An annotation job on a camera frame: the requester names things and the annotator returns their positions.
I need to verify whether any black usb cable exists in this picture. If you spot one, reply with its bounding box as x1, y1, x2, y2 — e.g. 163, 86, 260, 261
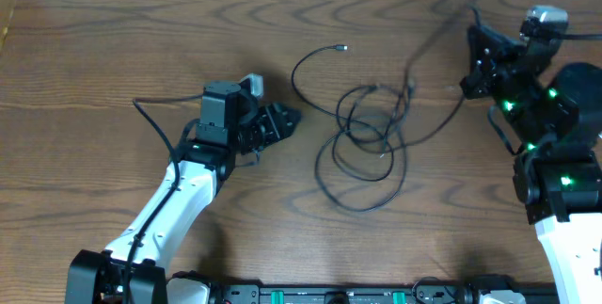
331, 0, 483, 184

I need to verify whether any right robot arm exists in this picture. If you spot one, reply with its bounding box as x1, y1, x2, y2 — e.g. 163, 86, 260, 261
460, 19, 601, 303

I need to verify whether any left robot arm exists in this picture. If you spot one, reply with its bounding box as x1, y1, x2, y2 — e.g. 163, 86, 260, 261
65, 74, 301, 303

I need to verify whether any right camera cable black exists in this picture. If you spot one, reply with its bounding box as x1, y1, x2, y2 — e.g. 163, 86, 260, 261
558, 34, 602, 40

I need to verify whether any camera cable black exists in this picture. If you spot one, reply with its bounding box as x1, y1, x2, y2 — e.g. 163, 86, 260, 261
558, 34, 602, 40
120, 94, 206, 304

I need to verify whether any left camera cable black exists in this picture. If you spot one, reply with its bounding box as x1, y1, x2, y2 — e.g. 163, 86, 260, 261
120, 94, 206, 304

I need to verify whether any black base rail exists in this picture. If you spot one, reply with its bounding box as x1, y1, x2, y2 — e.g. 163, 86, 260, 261
168, 270, 559, 304

